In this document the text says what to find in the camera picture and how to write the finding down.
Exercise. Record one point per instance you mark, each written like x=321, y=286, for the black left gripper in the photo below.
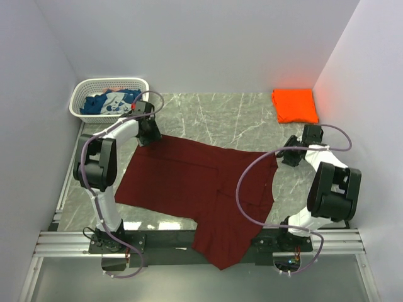
x=150, y=135

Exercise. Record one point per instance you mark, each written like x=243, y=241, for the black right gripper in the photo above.
x=289, y=155

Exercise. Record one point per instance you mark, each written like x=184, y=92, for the dark red t shirt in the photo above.
x=227, y=192

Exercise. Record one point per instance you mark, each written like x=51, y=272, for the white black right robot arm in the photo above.
x=334, y=192

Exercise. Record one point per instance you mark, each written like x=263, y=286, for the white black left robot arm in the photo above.
x=96, y=167

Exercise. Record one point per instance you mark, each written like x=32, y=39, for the folded orange t shirt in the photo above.
x=294, y=106

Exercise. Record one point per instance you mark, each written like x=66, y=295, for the blue printed t shirt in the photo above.
x=114, y=103

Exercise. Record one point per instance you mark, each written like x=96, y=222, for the pink garment in basket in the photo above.
x=115, y=89

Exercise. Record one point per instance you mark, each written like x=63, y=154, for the white perforated laundry basket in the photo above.
x=91, y=87

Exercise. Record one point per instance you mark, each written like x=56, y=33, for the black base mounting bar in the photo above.
x=189, y=247

